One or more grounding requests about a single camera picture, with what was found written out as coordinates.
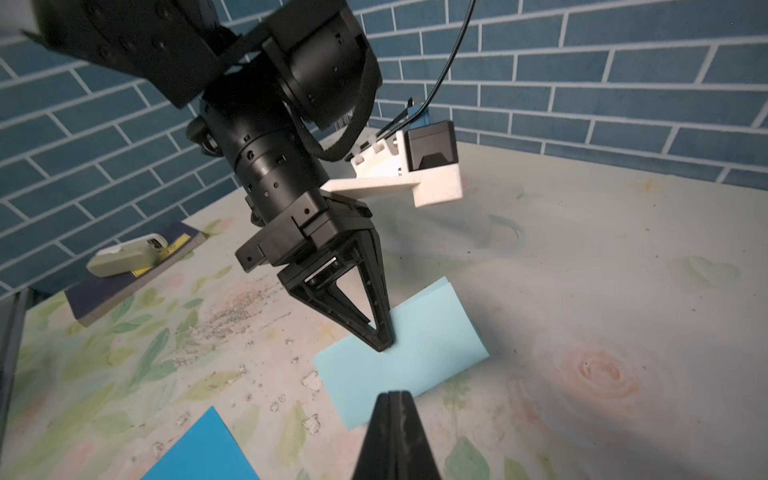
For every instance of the white stapler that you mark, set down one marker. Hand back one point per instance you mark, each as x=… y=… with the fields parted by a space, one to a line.
x=133 y=255

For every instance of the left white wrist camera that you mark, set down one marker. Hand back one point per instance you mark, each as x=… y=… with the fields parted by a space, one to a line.
x=423 y=160

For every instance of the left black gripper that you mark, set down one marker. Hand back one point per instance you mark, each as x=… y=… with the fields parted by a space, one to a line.
x=332 y=262

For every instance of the blue paper sheet left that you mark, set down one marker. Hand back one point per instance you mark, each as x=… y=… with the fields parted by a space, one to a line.
x=207 y=450

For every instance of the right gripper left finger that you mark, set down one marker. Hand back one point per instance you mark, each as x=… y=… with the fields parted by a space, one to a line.
x=376 y=459

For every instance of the dark blue notebook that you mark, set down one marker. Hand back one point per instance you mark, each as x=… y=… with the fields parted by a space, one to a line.
x=93 y=297

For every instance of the light blue square paper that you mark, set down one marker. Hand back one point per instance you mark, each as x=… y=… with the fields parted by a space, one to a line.
x=435 y=340

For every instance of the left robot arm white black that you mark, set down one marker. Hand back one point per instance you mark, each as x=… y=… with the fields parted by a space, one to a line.
x=277 y=103

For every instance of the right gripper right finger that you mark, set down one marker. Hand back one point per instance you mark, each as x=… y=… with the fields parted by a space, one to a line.
x=412 y=454

